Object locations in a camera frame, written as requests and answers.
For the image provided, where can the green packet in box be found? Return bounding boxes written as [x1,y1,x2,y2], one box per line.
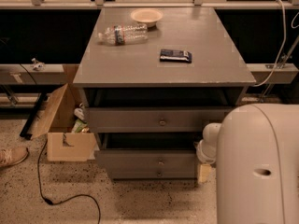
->
[71,119,87,133]

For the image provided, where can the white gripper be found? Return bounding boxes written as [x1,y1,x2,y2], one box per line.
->
[196,139,216,183]

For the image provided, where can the white bowl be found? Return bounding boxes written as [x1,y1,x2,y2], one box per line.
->
[130,8,163,28]

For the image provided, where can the small clear object on ledge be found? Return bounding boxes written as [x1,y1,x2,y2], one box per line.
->
[32,58,45,71]

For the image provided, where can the open cardboard box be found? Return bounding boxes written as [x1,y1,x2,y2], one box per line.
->
[30,64,97,162]

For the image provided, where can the tan shoe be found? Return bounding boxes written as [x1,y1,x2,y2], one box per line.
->
[0,147,29,167]

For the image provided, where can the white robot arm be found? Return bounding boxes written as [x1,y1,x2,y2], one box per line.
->
[196,104,299,224]

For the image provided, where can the clear plastic water bottle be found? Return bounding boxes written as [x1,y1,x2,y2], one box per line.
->
[98,23,149,46]

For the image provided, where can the grey drawer cabinet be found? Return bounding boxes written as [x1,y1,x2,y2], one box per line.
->
[72,7,257,181]

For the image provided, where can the black floor cable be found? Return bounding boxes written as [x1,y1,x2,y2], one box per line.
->
[0,37,102,224]

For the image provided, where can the white bottle in box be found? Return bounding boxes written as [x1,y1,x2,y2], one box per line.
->
[74,108,85,121]

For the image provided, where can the grey top drawer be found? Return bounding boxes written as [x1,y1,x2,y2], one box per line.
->
[84,107,231,133]

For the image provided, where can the dark blue snack packet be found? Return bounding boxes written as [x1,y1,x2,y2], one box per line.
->
[160,49,192,63]

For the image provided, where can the white hanging cable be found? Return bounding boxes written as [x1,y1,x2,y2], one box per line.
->
[250,0,288,88]

